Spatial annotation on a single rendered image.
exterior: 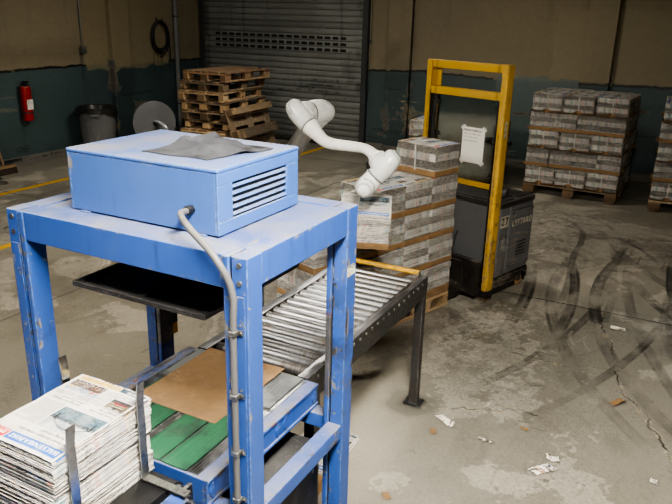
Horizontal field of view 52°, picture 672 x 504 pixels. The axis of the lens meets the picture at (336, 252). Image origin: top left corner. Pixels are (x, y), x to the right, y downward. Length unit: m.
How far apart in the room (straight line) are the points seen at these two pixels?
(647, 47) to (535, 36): 1.52
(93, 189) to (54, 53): 9.03
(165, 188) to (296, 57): 10.34
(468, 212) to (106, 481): 4.19
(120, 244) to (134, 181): 0.20
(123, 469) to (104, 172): 0.91
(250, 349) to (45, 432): 0.61
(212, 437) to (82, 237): 0.80
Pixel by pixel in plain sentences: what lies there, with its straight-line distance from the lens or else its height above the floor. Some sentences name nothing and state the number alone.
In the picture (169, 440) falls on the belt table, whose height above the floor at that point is 0.80.
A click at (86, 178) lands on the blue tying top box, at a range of 2.36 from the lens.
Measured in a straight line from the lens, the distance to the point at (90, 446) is 2.10.
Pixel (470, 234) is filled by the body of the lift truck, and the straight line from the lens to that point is 5.83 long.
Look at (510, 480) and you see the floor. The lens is 3.73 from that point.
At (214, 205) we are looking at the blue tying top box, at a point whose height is 1.64.
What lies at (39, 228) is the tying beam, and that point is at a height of 1.50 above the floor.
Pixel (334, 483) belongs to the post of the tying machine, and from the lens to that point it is 2.87.
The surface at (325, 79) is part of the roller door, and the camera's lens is 12.13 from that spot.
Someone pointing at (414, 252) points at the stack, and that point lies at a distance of 5.10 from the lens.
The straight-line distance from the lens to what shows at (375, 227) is 3.83.
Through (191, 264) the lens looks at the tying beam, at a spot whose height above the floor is 1.50.
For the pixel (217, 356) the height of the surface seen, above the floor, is 0.80.
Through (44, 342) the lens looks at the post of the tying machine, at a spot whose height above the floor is 1.07.
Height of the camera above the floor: 2.18
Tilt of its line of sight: 19 degrees down
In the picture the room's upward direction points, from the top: 1 degrees clockwise
